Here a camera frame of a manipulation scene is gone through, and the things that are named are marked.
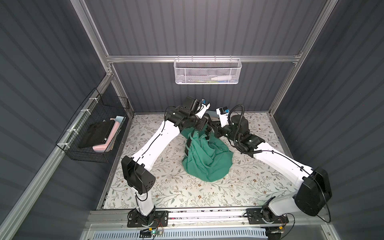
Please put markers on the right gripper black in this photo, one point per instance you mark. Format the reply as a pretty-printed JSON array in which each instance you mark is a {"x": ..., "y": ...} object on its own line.
[{"x": 217, "y": 130}]

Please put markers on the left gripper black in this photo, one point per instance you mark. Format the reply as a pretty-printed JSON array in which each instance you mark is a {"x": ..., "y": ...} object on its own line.
[{"x": 202, "y": 124}]

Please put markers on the green trousers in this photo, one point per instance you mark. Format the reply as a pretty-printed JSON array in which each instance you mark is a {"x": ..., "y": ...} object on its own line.
[{"x": 209, "y": 158}]

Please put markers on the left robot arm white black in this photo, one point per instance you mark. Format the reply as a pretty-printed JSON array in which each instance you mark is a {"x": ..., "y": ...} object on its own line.
[{"x": 137, "y": 168}]

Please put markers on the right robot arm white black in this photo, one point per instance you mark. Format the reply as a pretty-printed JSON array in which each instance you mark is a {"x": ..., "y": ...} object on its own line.
[{"x": 313, "y": 185}]

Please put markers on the white tube in basket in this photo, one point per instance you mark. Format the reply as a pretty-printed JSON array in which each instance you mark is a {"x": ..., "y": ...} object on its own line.
[{"x": 222, "y": 78}]

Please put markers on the pink plastic tool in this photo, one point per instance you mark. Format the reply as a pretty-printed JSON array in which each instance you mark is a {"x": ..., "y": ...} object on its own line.
[{"x": 102, "y": 148}]

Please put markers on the white ventilated front panel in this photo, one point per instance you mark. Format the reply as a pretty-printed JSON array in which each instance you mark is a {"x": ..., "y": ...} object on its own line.
[{"x": 242, "y": 233}]

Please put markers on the black flat pouch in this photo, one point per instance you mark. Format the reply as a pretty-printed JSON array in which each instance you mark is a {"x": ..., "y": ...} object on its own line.
[{"x": 96, "y": 134}]

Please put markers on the small green circuit board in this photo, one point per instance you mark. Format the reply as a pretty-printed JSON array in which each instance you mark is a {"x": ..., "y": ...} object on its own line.
[{"x": 150, "y": 233}]

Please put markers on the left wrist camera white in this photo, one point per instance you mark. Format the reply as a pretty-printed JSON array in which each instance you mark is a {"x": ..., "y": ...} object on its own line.
[{"x": 203, "y": 107}]

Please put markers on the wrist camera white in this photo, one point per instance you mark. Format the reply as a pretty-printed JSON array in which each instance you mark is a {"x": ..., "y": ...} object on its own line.
[
  {"x": 203, "y": 107},
  {"x": 223, "y": 113}
]

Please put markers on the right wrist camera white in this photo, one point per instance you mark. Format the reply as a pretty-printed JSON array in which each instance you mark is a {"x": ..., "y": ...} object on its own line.
[{"x": 223, "y": 113}]

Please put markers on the white wire mesh basket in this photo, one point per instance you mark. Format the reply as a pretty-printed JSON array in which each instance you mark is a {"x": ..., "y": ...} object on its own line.
[{"x": 200, "y": 71}]

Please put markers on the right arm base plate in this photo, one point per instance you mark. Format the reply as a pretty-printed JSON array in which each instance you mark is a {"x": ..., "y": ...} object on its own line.
[{"x": 264, "y": 216}]

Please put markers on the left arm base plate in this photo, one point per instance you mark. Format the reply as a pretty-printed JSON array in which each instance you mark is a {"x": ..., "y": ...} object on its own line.
[{"x": 153, "y": 220}]

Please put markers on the black wire wall basket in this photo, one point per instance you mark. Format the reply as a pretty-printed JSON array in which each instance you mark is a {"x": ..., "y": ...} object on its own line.
[{"x": 97, "y": 107}]

